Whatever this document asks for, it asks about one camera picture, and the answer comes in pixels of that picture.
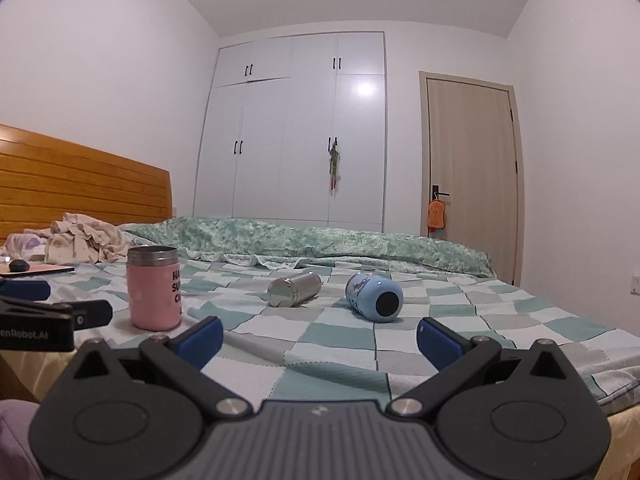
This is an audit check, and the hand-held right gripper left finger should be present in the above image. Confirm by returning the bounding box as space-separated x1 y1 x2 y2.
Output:
47 316 253 418

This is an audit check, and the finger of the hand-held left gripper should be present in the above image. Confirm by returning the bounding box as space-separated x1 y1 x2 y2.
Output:
73 299 114 330
0 280 52 302

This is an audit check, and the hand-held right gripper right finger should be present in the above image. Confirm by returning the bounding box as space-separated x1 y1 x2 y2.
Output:
387 317 592 418

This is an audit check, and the pink cup with steel rim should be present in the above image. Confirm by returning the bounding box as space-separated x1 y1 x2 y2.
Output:
126 245 182 332

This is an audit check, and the light blue cup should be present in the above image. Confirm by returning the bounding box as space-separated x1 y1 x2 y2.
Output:
345 272 404 321

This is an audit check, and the flat brown board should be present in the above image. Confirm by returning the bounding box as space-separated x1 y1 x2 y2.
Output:
0 262 76 279

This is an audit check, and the purple print pillow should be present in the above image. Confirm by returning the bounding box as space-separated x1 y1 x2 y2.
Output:
2 232 49 262

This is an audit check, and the pile of cream clothes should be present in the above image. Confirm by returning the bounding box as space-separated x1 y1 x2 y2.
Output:
22 212 134 265

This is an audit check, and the checkered teal blanket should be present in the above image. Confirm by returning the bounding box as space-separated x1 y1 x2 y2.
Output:
0 254 640 407

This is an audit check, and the purple clothing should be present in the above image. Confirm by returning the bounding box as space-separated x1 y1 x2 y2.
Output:
0 399 46 480

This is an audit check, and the wooden headboard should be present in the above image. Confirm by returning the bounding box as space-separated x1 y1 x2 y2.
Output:
0 124 174 250

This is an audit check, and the orange hanging pouch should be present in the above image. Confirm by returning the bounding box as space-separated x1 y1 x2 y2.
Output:
426 200 447 234

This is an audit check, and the green floral quilt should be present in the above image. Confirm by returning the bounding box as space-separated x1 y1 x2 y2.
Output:
122 216 497 279

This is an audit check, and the beige door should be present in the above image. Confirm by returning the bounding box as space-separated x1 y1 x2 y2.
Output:
419 71 525 287

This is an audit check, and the white wardrobe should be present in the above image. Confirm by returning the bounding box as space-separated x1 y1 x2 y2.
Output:
192 31 387 232

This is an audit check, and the yellow bed sheet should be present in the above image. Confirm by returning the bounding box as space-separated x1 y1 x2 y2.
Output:
0 347 640 480

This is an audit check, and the green hanging ornament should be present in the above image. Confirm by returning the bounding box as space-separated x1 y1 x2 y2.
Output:
327 149 344 192

